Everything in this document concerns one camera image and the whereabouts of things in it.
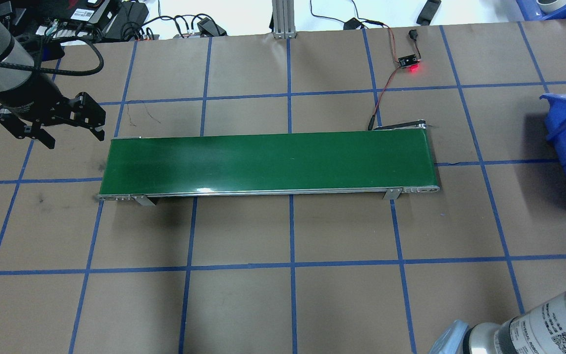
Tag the green belt conveyor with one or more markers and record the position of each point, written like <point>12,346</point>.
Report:
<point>263,162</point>

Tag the black barrel plug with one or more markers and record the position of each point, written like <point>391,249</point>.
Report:
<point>413,35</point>

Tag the black computer with white label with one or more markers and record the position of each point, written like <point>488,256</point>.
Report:
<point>57,12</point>

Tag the large black power brick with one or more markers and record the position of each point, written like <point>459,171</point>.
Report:
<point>133,17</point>

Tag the small connector board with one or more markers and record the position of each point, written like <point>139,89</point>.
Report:
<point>146,34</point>

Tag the white tape roll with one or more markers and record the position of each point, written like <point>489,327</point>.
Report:
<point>551,4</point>

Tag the small black controller board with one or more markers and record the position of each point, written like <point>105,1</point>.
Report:
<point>408,61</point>

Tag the aluminium extrusion post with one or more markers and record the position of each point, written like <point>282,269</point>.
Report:
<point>284,19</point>

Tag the black power adapter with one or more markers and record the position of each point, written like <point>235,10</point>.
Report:
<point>209,27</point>
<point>353,23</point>
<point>428,11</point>

